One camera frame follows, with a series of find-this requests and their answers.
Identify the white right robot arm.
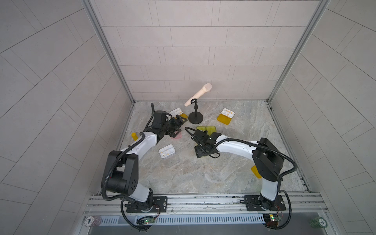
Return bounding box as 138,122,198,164
185,127,297,210

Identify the beige microphone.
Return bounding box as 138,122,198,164
185,83,212,107

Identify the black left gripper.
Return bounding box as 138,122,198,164
160,115,187,138

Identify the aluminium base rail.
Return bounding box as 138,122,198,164
83,190,328,216

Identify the green pillbox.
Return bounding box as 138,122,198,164
206,126,216,136
196,126,207,132

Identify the right round marker disc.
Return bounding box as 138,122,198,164
309,217,328,229

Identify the pink pillbox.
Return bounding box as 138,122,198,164
173,132,182,140

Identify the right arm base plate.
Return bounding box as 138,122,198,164
240,194,286,212

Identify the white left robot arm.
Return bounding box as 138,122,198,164
101,110,188,211

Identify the right green circuit board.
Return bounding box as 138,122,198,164
263,213,283,228

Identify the left green circuit board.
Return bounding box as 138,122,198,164
137,216,156,225

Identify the round marker disc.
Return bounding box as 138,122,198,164
309,217,328,229
84,216,102,227

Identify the left round marker disc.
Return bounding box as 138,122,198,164
84,216,102,227

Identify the green circuit board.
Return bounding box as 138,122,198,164
263,213,283,228
137,216,156,225

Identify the black microphone stand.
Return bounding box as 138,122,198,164
188,99,203,124

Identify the clear pillbox white tray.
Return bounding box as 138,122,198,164
159,145,180,168

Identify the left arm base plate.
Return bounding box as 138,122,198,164
124,196,168,213

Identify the yellow pillbox left edge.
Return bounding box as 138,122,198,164
131,132,139,141

